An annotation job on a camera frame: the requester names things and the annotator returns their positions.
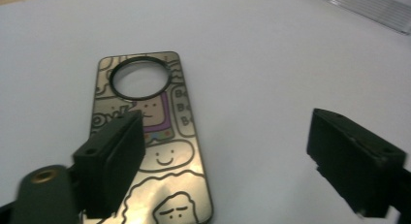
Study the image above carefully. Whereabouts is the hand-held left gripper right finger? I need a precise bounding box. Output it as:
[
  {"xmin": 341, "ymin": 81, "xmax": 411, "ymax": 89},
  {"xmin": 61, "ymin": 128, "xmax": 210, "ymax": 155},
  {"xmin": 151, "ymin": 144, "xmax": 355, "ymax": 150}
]
[{"xmin": 306, "ymin": 108, "xmax": 408, "ymax": 218}]

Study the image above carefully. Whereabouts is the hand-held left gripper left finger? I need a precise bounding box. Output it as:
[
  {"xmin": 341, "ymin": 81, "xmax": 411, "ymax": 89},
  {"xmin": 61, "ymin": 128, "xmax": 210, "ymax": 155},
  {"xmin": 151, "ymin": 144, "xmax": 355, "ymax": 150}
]
[{"xmin": 72, "ymin": 111, "xmax": 146, "ymax": 219}]

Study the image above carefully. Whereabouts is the gold cartoon print phone case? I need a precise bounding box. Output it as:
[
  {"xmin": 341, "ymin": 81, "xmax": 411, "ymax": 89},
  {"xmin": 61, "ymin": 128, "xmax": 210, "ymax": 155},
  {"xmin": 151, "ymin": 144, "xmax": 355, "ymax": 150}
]
[{"xmin": 84, "ymin": 50, "xmax": 215, "ymax": 224}]

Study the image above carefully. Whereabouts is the aluminium rail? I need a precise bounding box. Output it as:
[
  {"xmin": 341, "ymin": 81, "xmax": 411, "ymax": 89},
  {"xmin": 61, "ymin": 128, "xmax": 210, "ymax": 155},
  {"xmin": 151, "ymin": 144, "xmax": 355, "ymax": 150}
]
[{"xmin": 304, "ymin": 0, "xmax": 411, "ymax": 36}]

